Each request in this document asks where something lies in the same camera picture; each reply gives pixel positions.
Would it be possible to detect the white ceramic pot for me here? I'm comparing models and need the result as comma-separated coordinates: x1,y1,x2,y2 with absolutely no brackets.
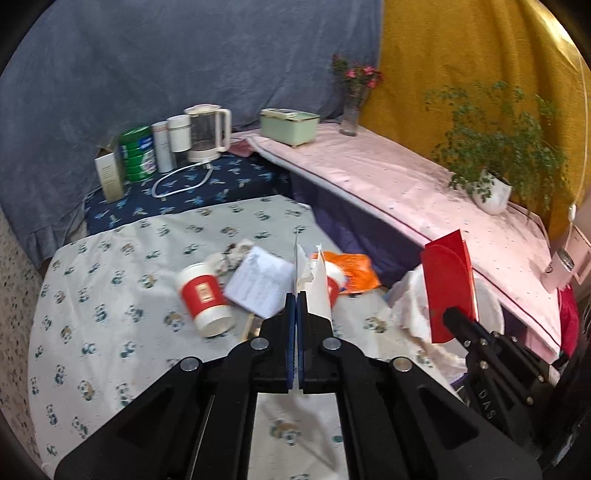
471,168,513,216

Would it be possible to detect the white printed sheet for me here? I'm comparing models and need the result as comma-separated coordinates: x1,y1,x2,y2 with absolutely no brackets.
223,246,296,319

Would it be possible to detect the pink shelf cloth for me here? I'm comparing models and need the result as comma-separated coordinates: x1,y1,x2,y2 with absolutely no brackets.
242,124,575,365

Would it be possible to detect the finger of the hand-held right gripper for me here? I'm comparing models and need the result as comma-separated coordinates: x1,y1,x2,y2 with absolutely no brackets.
442,307,514,366

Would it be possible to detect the small red paper cup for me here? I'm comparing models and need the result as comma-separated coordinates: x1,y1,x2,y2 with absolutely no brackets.
325,265,347,308

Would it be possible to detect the orange printed plastic bag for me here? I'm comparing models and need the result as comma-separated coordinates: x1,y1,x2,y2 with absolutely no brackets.
318,251,382,296

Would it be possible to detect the dark blue floral cloth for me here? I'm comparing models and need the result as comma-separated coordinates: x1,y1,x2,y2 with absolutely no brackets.
83,152,289,236

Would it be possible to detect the crumpled white tissue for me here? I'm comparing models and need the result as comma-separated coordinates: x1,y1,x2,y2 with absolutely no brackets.
205,237,254,275

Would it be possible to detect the green leafy plant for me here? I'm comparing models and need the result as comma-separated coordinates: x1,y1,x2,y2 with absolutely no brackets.
424,80,568,208

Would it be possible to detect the white cup on right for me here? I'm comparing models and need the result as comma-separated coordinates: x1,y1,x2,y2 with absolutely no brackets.
540,247,575,294

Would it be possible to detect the green can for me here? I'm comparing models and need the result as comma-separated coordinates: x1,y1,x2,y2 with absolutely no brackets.
120,124,158,182

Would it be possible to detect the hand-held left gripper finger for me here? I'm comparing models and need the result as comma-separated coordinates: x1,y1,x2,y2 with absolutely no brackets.
54,292,296,480
295,292,543,480

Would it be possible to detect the large red paper cup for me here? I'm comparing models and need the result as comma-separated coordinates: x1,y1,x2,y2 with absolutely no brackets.
175,262,235,337

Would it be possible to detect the blue backdrop cloth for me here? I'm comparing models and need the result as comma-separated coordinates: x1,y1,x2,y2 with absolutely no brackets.
0,0,384,268

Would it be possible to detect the yellow backdrop cloth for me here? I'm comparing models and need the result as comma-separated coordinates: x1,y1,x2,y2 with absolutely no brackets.
360,0,591,241

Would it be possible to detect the glass vase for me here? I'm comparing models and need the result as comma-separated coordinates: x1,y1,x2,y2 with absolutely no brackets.
339,85,370,137

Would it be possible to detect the dark purple cloth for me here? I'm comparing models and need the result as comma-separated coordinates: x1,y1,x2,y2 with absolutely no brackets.
288,173,428,287

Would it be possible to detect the clear electric kettle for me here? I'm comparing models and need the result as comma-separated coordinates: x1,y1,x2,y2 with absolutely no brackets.
184,104,232,163

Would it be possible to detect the panda print tablecloth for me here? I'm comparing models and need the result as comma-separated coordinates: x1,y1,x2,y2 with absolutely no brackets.
28,194,462,480

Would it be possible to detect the white bin with plastic liner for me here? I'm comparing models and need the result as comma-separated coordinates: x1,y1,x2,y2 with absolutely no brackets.
385,265,505,367

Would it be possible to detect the white tumbler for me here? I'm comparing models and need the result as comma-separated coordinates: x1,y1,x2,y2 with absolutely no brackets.
167,114,192,155

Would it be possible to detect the pale green box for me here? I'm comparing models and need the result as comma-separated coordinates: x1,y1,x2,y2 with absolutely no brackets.
259,107,321,147

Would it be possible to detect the red paper packet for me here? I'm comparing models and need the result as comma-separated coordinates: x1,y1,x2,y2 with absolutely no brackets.
420,229,478,344

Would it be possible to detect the red cloth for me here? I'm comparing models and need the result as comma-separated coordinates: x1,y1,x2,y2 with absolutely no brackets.
556,284,580,356

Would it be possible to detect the beige carton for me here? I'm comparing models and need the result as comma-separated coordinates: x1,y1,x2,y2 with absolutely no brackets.
95,141,126,203

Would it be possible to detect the white paper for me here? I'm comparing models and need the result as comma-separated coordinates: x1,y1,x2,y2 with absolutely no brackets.
292,233,334,324

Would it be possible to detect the white bottle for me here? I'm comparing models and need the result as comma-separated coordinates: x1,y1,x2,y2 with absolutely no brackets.
151,121,172,174

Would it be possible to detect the white power cord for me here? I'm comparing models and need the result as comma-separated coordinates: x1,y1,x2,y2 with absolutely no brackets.
151,162,214,199

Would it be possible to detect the pink flower bunch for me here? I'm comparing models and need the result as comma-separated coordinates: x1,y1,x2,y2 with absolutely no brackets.
331,53,384,90

